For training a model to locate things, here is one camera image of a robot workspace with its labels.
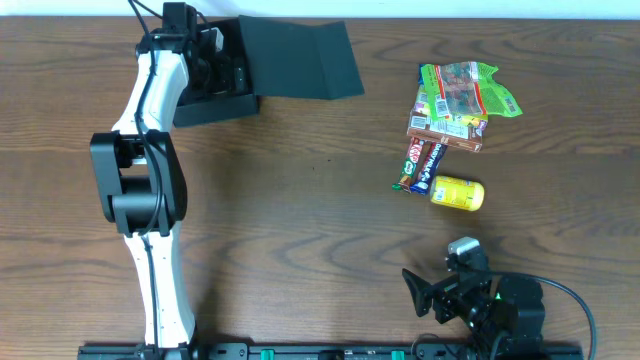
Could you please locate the black cardboard box with lid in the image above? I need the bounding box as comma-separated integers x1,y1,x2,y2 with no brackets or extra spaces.
173,16,364,128

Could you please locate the red KitKat bar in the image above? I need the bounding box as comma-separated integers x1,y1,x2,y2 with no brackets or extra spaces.
392,137,425,191

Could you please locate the yellow plastic bottle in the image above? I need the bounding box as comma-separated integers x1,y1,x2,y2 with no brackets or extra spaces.
430,176,485,212

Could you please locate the black cable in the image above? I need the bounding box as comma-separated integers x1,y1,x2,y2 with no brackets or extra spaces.
127,0,166,360
487,269,598,360

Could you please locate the blue Dairy Milk bar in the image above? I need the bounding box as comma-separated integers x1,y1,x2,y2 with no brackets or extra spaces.
410,143,448,195

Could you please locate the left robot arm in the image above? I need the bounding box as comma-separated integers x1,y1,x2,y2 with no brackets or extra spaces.
78,2,256,359

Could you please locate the green snack bag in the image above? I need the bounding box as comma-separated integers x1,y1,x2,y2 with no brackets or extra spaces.
420,61,523,120

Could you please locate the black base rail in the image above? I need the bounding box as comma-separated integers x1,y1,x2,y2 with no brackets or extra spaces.
77,341,585,360

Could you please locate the yellow green snack box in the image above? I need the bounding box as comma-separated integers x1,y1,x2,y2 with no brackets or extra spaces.
413,84,488,130

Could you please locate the left black cable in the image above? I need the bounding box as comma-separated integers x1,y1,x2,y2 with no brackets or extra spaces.
127,0,166,360

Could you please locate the brown chocolate box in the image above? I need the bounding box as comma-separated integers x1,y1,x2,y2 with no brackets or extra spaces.
407,111,483,153

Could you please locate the right black cable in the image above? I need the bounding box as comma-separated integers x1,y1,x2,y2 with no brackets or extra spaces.
487,269,598,360

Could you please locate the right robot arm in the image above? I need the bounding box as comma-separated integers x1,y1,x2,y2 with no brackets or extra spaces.
402,249,548,359

